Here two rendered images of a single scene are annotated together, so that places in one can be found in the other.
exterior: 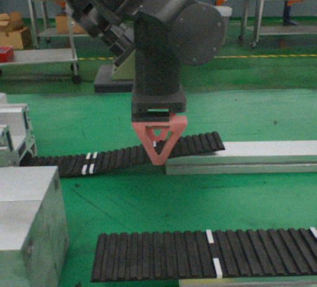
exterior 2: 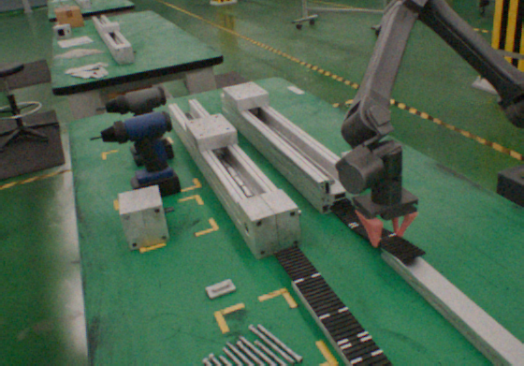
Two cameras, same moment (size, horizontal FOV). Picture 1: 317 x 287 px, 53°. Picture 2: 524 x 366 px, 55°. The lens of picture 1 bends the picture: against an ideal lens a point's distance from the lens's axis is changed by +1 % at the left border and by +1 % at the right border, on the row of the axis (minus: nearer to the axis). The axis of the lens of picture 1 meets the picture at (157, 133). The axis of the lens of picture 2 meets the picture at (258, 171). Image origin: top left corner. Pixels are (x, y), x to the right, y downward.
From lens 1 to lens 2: 80 cm
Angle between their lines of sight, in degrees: 67
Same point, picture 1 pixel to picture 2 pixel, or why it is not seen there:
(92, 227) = (314, 248)
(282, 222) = (371, 314)
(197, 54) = (351, 188)
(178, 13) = (341, 165)
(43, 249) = (269, 230)
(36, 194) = (276, 211)
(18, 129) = not seen: hidden behind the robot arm
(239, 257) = (308, 285)
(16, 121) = not seen: hidden behind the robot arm
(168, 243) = (302, 264)
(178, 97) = (377, 208)
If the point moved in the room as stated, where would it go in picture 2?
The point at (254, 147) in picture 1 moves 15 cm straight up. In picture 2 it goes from (432, 279) to (436, 203)
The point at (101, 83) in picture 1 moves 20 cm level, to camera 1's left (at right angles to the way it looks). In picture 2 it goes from (504, 175) to (451, 146)
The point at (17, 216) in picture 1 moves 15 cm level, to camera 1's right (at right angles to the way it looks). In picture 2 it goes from (264, 212) to (291, 253)
